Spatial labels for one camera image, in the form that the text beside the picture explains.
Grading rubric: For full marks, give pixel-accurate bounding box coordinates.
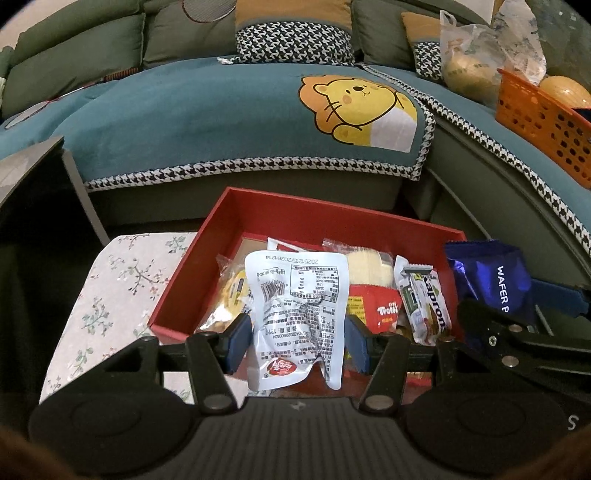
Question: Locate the orange plastic basket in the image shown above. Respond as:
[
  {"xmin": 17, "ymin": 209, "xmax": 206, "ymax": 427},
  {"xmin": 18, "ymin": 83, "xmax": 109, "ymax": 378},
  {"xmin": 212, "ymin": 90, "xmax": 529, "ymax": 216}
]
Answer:
[{"xmin": 495, "ymin": 69, "xmax": 590, "ymax": 189}]

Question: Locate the red cardboard box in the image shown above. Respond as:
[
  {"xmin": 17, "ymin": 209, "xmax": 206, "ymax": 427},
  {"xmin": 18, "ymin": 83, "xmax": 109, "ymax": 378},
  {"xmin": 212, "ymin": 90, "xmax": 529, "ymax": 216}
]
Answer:
[{"xmin": 147, "ymin": 185, "xmax": 469, "ymax": 400}]

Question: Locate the yellow biscuit packet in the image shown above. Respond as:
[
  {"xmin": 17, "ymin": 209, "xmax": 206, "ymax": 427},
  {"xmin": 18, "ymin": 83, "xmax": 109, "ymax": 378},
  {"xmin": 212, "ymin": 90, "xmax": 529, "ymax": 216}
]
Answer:
[{"xmin": 195, "ymin": 255, "xmax": 252, "ymax": 333}]

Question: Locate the round white cake packet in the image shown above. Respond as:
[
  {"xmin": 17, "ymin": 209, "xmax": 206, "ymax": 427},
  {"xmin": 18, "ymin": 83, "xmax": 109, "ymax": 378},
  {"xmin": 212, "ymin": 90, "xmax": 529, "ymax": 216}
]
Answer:
[{"xmin": 322, "ymin": 238, "xmax": 394, "ymax": 288}]

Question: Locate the houndstooth pillow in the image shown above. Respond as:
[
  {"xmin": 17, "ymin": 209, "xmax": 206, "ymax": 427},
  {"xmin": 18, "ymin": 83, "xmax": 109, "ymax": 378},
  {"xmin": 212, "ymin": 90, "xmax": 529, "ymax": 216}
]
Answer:
[
  {"xmin": 235, "ymin": 0, "xmax": 353, "ymax": 65},
  {"xmin": 401, "ymin": 12, "xmax": 443, "ymax": 83}
]

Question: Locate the red yellow Trolli packet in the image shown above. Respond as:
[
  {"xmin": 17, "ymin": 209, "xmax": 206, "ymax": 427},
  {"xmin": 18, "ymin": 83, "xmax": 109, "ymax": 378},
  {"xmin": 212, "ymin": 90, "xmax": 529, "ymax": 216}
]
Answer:
[{"xmin": 346, "ymin": 285, "xmax": 403, "ymax": 334}]

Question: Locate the yellow round fruit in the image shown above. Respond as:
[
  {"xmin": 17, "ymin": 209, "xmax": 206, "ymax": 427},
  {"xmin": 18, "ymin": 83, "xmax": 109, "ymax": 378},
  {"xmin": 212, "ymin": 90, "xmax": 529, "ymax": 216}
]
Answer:
[{"xmin": 539, "ymin": 76, "xmax": 591, "ymax": 109}]

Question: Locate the blue wafer packet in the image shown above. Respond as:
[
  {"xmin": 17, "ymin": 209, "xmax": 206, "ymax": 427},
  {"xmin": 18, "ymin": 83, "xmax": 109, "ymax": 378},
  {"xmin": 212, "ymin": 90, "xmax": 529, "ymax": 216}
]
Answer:
[{"xmin": 444, "ymin": 240, "xmax": 535, "ymax": 324}]

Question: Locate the Kaprons wafer packet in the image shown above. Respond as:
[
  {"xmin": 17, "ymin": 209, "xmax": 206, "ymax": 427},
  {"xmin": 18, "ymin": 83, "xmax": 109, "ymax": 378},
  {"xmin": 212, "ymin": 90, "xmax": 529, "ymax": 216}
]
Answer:
[{"xmin": 394, "ymin": 255, "xmax": 452, "ymax": 346}]

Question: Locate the dark side table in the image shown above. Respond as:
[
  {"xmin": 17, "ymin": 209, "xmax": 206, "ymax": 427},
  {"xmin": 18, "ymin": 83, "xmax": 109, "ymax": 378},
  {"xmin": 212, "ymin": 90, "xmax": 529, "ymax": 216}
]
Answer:
[{"xmin": 1, "ymin": 136, "xmax": 110, "ymax": 429}]

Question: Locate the teal lion sofa cover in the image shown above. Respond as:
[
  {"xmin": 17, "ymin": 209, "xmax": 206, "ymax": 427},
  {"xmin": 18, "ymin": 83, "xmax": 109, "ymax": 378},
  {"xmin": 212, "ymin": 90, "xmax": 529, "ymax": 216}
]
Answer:
[{"xmin": 1, "ymin": 59, "xmax": 590, "ymax": 250}]

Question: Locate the clear plastic bag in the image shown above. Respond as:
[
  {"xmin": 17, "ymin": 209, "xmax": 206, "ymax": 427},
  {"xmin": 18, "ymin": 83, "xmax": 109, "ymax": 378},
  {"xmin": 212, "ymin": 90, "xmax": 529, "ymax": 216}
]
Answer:
[{"xmin": 440, "ymin": 1, "xmax": 547, "ymax": 108}]

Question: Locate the white snack pouch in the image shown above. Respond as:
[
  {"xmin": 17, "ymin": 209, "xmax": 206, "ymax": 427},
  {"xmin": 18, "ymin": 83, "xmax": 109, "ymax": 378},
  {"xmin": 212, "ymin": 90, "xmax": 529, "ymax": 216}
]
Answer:
[{"xmin": 245, "ymin": 250, "xmax": 349, "ymax": 391}]

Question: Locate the floral tablecloth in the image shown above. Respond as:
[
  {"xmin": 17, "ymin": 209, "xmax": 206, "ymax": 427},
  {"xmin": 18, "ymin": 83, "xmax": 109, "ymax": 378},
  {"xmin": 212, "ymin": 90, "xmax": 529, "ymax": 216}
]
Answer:
[{"xmin": 40, "ymin": 232, "xmax": 195, "ymax": 401}]

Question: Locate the white noodle snack packet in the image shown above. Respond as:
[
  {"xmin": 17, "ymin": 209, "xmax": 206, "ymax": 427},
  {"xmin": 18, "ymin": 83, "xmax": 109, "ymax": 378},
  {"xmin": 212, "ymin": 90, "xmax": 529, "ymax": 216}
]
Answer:
[{"xmin": 266, "ymin": 237, "xmax": 315, "ymax": 253}]

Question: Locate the green sofa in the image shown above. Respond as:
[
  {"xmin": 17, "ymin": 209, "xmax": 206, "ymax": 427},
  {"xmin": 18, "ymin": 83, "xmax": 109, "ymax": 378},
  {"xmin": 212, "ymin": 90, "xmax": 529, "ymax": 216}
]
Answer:
[{"xmin": 1, "ymin": 1, "xmax": 590, "ymax": 284}]

